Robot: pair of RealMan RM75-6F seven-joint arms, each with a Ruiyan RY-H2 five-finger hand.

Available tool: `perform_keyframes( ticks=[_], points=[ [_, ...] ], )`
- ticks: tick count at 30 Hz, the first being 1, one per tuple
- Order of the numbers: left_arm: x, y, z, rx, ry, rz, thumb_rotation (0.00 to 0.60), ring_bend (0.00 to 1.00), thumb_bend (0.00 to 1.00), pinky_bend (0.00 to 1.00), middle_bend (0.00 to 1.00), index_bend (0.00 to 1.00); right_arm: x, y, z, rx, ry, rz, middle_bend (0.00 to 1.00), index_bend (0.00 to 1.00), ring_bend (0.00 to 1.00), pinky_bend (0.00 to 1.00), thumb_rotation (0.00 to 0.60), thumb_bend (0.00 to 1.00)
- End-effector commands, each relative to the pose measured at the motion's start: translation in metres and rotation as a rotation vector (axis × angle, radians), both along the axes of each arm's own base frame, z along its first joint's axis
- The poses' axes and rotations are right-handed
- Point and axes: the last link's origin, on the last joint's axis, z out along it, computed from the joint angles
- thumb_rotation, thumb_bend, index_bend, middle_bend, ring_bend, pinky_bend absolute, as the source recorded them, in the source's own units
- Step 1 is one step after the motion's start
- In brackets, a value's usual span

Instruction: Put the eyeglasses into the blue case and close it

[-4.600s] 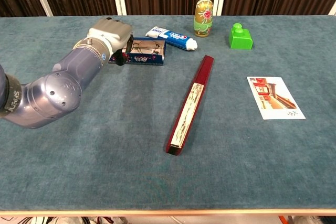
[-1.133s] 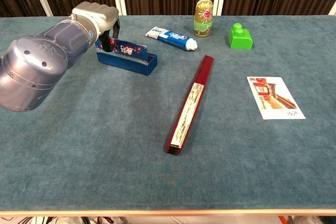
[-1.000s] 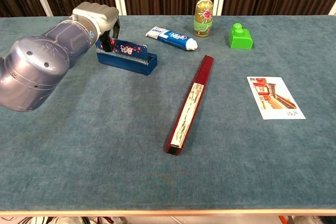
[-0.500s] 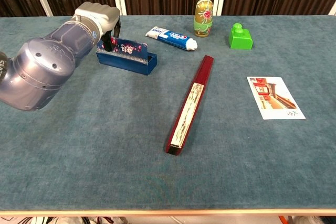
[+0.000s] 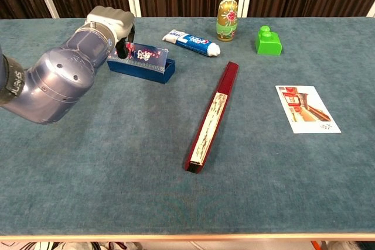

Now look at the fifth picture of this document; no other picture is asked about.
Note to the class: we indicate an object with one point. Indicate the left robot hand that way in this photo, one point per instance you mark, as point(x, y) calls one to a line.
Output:
point(111, 18)

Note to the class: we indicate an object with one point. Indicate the cardboard box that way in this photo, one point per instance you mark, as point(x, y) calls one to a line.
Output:
point(140, 71)

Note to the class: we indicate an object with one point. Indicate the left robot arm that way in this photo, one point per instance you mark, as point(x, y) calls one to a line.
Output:
point(58, 83)

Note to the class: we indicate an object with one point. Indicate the blue white toothpaste tube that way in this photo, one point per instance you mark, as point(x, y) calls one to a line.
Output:
point(193, 42)

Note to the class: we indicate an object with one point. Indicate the dark red folded fan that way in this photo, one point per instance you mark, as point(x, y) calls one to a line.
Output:
point(225, 83)

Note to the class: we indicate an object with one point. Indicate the teal table cloth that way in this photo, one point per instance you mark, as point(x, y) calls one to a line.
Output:
point(88, 174)

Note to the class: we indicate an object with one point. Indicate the green toy building block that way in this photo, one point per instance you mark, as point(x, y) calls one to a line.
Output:
point(268, 46)

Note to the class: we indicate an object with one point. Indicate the red picture postcard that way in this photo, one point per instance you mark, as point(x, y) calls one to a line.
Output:
point(304, 109)

